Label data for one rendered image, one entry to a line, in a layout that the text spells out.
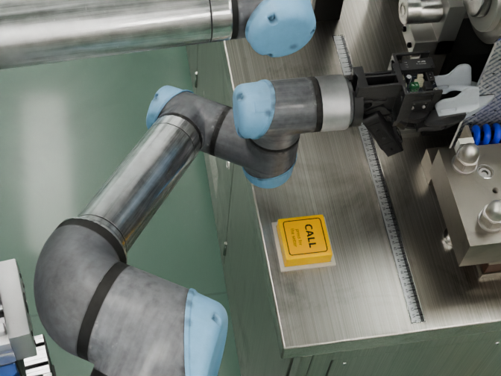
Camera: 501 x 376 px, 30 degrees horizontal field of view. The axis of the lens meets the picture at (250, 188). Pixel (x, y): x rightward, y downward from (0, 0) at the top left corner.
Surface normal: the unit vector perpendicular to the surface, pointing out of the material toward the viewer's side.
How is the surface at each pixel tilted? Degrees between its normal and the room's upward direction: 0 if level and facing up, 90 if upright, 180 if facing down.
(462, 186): 0
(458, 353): 90
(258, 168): 90
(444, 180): 90
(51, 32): 52
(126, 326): 27
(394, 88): 90
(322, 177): 0
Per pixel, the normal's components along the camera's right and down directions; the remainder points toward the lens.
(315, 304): 0.07, -0.53
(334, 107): 0.17, 0.20
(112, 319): -0.11, -0.12
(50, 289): -0.61, -0.30
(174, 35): 0.23, 0.78
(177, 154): 0.78, -0.30
